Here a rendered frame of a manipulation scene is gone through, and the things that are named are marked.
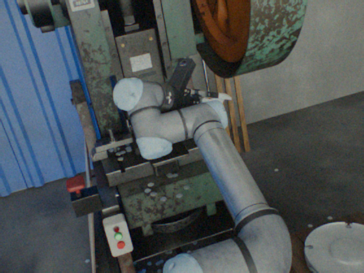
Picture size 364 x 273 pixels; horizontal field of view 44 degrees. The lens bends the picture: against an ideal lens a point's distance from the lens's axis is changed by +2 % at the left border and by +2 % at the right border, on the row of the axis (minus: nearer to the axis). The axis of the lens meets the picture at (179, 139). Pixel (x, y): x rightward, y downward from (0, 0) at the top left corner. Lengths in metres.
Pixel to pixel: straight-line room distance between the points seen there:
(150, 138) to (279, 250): 0.39
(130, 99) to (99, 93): 0.87
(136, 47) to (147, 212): 0.60
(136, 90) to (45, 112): 1.90
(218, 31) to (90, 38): 0.57
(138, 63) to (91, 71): 0.17
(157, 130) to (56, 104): 1.92
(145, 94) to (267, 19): 0.50
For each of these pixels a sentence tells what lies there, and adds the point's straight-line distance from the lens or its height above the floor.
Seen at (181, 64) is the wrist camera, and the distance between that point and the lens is 1.22.
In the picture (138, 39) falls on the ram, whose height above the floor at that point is 1.14.
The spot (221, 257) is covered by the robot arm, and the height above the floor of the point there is 1.02.
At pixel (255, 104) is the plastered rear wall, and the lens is 3.31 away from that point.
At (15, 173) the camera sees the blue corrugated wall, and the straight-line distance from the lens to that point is 3.11.
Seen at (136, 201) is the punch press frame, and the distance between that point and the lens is 1.66.
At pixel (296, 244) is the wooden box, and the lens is 1.79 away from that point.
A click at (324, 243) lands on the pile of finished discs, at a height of 0.39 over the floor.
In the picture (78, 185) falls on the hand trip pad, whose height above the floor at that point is 0.76.
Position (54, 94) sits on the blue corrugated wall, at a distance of 2.89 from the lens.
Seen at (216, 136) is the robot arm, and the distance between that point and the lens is 0.99.
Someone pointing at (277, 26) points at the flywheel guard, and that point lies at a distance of 1.43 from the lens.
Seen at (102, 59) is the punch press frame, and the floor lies 1.12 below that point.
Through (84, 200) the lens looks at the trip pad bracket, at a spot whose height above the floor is 0.69.
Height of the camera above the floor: 1.57
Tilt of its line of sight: 29 degrees down
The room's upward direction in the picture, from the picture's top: 10 degrees counter-clockwise
